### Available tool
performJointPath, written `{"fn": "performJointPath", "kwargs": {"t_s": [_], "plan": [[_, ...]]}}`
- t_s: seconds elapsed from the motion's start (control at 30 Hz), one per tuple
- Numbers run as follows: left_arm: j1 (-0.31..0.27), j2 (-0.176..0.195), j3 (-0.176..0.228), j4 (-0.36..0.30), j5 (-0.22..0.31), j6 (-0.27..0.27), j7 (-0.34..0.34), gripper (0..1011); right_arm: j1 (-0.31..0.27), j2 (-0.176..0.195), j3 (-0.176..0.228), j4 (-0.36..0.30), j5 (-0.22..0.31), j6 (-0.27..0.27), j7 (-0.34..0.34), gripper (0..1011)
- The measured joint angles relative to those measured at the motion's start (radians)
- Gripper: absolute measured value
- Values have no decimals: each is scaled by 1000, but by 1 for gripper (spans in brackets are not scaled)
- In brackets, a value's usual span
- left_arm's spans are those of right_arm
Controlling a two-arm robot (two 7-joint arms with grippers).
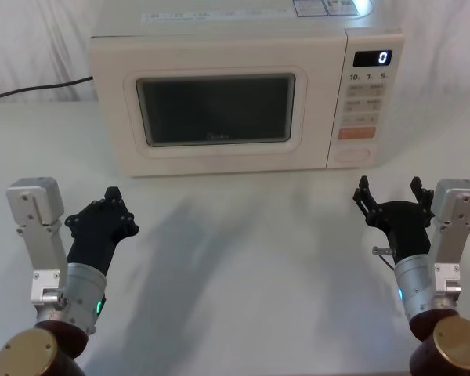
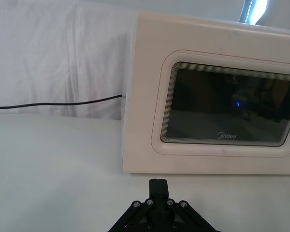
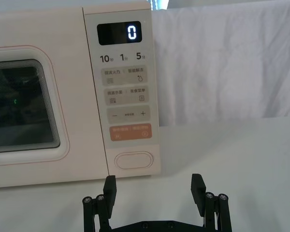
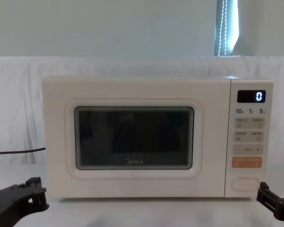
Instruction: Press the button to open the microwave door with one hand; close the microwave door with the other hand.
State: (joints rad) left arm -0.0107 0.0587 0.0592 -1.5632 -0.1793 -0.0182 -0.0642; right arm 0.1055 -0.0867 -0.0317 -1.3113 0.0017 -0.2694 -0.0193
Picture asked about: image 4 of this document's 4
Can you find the white curtain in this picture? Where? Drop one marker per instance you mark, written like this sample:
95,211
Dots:
109,28

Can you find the white table cloth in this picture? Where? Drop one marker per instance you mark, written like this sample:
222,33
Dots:
142,212

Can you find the cream microwave oven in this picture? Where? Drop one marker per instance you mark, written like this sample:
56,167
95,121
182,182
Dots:
132,89

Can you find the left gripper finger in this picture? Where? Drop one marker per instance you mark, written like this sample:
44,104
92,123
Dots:
40,198

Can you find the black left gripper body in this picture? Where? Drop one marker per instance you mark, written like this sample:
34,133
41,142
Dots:
7,205

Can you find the oven control panel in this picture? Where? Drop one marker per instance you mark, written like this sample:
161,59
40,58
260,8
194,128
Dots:
249,142

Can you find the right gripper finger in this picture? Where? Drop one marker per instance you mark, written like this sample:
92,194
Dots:
268,198

